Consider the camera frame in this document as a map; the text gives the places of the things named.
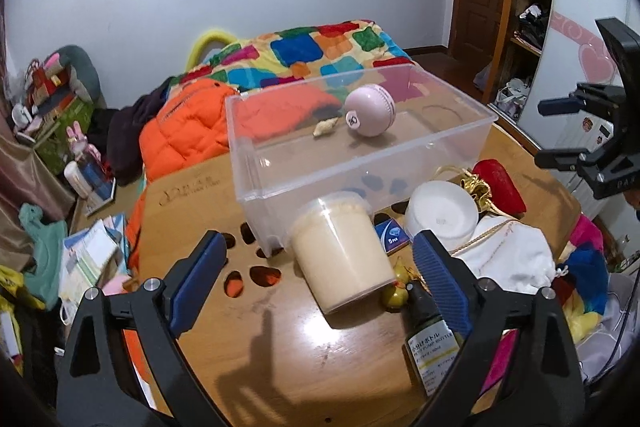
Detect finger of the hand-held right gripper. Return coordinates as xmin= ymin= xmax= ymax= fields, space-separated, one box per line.
xmin=537 ymin=83 xmax=626 ymax=116
xmin=534 ymin=142 xmax=626 ymax=171

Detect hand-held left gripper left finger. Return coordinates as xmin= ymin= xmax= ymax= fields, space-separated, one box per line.
xmin=55 ymin=229 xmax=236 ymax=427

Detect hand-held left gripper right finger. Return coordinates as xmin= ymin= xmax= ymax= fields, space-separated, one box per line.
xmin=411 ymin=229 xmax=586 ymax=427

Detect red case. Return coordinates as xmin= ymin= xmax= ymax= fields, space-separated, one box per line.
xmin=471 ymin=159 xmax=527 ymax=215

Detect white drawstring pouch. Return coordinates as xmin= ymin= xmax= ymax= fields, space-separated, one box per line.
xmin=452 ymin=212 xmax=558 ymax=298

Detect dark dropper bottle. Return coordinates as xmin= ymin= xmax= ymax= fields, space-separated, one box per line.
xmin=404 ymin=279 xmax=463 ymax=400

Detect gold ornament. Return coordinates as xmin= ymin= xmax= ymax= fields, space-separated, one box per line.
xmin=434 ymin=164 xmax=498 ymax=214

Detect cream plastic tub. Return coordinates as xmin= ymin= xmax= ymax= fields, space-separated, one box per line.
xmin=289 ymin=192 xmax=397 ymax=314

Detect clear plastic storage box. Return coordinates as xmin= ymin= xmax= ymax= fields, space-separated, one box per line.
xmin=225 ymin=61 xmax=498 ymax=258

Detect white fabric bundle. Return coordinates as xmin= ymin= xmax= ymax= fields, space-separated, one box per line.
xmin=492 ymin=79 xmax=532 ymax=118

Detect small blue card box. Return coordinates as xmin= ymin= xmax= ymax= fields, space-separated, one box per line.
xmin=374 ymin=217 xmax=415 ymax=255

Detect white round container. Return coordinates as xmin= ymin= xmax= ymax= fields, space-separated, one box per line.
xmin=403 ymin=181 xmax=480 ymax=250

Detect pile of booklets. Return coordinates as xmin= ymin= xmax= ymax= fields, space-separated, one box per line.
xmin=57 ymin=214 xmax=131 ymax=308

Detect wooden desk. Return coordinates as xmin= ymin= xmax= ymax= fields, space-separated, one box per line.
xmin=125 ymin=117 xmax=586 ymax=427

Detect colourful plush cloth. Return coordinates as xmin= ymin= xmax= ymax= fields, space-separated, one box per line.
xmin=555 ymin=214 xmax=616 ymax=343

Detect blue tumbler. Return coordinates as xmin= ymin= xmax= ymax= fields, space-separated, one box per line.
xmin=80 ymin=157 xmax=110 ymax=196

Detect orange puffer jacket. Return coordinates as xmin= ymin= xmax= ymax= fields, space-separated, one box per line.
xmin=124 ymin=79 xmax=346 ymax=268

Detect dark clothing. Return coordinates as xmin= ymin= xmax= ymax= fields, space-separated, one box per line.
xmin=106 ymin=84 xmax=173 ymax=188

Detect white bottle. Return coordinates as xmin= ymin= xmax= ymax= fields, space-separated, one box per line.
xmin=64 ymin=161 xmax=93 ymax=198

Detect pink rabbit toy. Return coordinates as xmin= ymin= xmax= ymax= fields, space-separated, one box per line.
xmin=67 ymin=122 xmax=101 ymax=158

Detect white plastic bag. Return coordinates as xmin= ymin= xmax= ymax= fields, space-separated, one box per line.
xmin=575 ymin=277 xmax=640 ymax=383

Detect pink round case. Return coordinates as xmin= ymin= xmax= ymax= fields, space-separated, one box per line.
xmin=345 ymin=83 xmax=397 ymax=138

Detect yellow plastic bag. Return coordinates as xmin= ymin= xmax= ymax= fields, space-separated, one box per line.
xmin=0 ymin=264 xmax=46 ymax=323

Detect small beige seashell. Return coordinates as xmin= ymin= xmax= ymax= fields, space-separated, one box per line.
xmin=312 ymin=117 xmax=340 ymax=138

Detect green storage box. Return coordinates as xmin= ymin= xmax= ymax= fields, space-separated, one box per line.
xmin=32 ymin=99 xmax=96 ymax=162

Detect grey green plush toy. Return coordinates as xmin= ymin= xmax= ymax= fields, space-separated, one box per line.
xmin=50 ymin=44 xmax=101 ymax=102

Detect stack of red gift boxes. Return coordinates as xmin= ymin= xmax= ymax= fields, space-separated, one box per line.
xmin=25 ymin=52 xmax=76 ymax=118

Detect colourful patchwork blanket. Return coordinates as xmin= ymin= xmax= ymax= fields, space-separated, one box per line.
xmin=172 ymin=19 xmax=416 ymax=95

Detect yellow foam ring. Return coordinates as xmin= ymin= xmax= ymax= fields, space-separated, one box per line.
xmin=187 ymin=27 xmax=238 ymax=70

